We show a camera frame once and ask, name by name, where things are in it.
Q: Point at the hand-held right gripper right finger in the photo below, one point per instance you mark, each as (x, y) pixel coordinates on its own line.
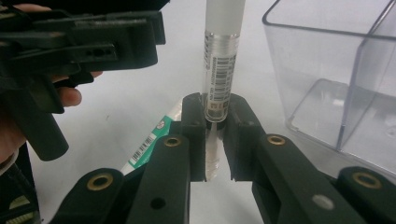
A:
(280, 174)

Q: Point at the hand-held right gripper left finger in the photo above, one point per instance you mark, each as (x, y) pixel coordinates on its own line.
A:
(168, 174)

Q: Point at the clear white pen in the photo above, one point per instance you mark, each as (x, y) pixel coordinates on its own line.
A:
(222, 62)

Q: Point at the clear plastic organizer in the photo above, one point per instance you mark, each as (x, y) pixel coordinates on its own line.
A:
(358, 109)

